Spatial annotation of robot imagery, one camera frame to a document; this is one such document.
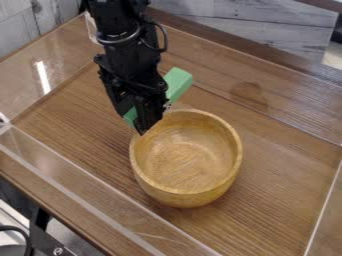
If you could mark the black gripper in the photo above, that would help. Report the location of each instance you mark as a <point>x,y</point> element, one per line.
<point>128,73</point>

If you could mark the green rectangular block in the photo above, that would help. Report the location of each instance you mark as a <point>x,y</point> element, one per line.
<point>179,81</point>

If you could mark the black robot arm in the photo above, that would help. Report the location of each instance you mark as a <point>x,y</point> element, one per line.
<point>122,16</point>

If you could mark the brown wooden bowl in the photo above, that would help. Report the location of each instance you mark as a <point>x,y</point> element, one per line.
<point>186,160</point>

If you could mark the clear acrylic tray walls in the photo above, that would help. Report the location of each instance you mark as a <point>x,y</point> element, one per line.
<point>64,147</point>

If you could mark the black table leg frame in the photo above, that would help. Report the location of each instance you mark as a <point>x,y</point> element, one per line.
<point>44,245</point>

